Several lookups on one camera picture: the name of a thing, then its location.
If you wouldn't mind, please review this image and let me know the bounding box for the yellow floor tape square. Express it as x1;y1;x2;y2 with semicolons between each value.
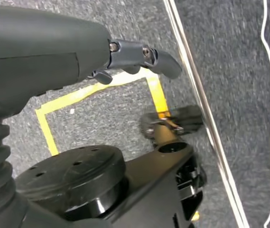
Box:
35;67;200;222

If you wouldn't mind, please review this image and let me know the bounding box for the stainless steel workbench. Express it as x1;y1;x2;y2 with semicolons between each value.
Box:
163;0;250;228

